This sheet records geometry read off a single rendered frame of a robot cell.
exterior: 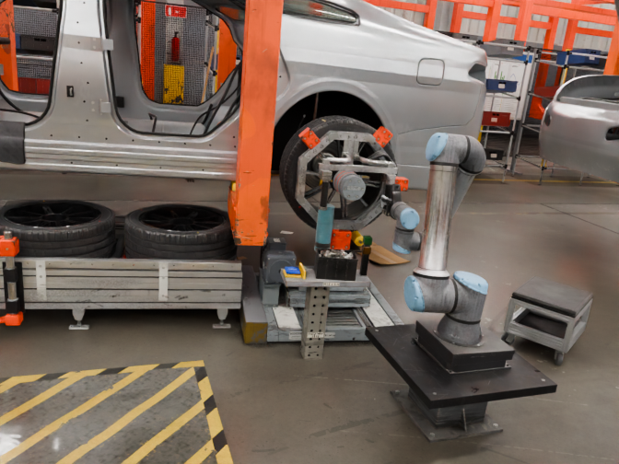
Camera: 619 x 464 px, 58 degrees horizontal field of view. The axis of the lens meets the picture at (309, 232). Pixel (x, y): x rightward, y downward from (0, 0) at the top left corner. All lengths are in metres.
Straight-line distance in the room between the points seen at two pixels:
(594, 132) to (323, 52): 2.54
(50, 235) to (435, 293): 1.97
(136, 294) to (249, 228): 0.70
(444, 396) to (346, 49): 2.02
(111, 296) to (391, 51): 2.09
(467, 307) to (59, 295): 2.03
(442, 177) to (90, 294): 1.88
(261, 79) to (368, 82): 0.87
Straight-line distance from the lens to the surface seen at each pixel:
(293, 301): 3.28
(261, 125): 2.81
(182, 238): 3.12
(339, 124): 3.11
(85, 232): 3.23
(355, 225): 3.17
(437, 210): 2.32
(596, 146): 5.04
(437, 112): 3.61
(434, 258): 2.34
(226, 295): 3.12
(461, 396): 2.32
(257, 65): 2.78
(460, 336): 2.47
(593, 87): 6.38
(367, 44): 3.44
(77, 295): 3.17
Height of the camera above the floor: 1.48
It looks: 17 degrees down
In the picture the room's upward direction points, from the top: 6 degrees clockwise
